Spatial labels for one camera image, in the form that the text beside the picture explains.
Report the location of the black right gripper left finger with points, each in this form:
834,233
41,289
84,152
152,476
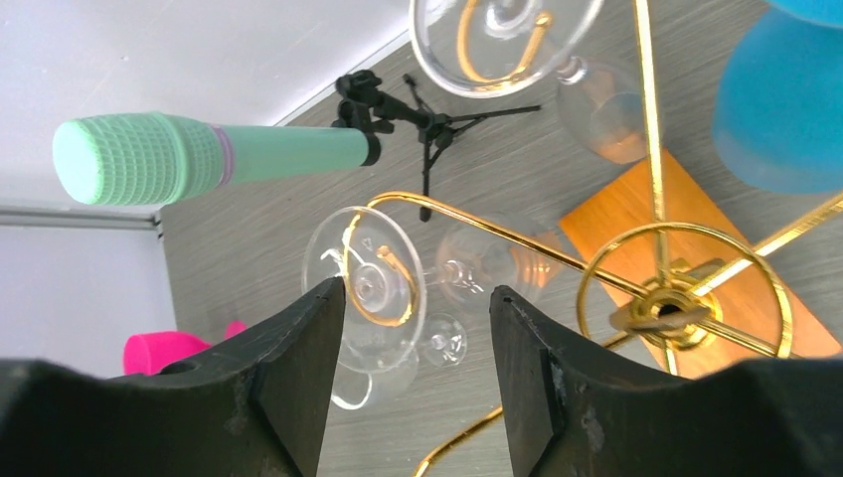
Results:
253,405

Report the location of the aluminium frame rail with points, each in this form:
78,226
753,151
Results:
46,218

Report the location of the pink plastic wine glass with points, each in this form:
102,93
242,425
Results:
148,354

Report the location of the mint green microphone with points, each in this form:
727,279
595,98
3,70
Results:
138,159

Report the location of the blue plastic wine glass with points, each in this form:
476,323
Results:
777,121

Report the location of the gold wire glass rack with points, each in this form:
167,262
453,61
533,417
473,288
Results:
651,383

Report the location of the black mini tripod stand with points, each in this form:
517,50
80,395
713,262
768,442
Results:
364,107

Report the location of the orange wooden rack base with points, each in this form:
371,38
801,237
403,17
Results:
664,266

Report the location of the clear wine glass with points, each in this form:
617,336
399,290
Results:
486,49
395,368
387,285

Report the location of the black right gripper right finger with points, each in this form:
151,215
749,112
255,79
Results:
574,408

